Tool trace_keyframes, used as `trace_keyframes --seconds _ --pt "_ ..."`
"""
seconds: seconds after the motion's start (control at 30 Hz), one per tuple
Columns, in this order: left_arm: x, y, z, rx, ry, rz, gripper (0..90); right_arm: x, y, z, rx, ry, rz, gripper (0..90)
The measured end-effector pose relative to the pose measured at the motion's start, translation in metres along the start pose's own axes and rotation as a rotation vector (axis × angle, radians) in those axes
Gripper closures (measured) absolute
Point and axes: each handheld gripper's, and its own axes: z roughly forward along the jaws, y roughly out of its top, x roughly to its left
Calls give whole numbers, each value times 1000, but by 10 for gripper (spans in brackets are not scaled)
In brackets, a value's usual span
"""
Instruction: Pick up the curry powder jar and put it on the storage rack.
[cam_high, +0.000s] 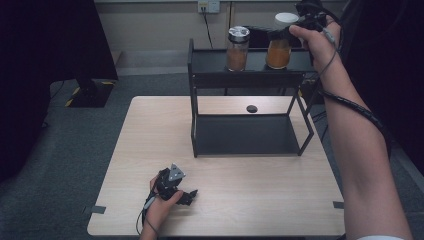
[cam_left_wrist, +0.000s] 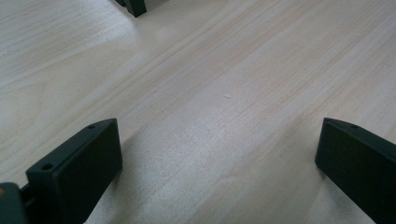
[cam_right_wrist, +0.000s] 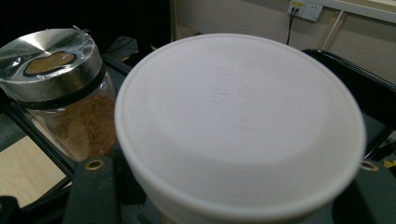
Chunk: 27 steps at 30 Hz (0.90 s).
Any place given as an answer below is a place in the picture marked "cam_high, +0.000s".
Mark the glass jar with silver lid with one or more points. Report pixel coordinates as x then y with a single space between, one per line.
237 50

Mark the black metal two-tier rack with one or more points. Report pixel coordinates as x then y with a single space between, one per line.
246 133

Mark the black table grommet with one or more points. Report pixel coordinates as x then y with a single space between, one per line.
252 108

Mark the person's right hand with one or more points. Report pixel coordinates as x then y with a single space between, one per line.
316 46

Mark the white wall outlet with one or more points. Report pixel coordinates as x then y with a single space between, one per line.
209 6

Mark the black stand base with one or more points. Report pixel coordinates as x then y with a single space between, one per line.
91 95

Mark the black chair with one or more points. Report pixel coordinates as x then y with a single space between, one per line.
258 39

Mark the glass jar with white lid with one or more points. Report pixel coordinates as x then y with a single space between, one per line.
279 53

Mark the dark curtain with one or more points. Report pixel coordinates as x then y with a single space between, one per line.
50 50
396 66

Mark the person's left hand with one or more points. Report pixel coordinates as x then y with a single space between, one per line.
159 210

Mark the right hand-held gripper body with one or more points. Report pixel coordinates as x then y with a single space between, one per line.
311 18

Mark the white sleeve cuff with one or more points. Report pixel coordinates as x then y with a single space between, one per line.
380 238

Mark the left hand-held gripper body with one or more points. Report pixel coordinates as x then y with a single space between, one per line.
167 185

